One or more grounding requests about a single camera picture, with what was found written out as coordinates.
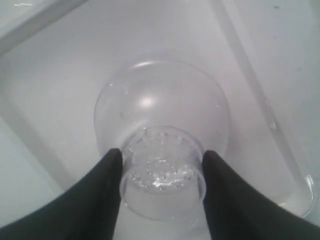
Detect clear shaker strainer lid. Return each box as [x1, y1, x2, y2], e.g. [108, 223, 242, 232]
[94, 59, 231, 221]

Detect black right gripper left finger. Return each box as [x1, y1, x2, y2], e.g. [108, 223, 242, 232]
[0, 148, 123, 240]

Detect white plastic tray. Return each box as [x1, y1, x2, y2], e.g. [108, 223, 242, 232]
[0, 0, 318, 218]

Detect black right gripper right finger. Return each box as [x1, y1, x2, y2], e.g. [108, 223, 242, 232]
[202, 150, 320, 240]

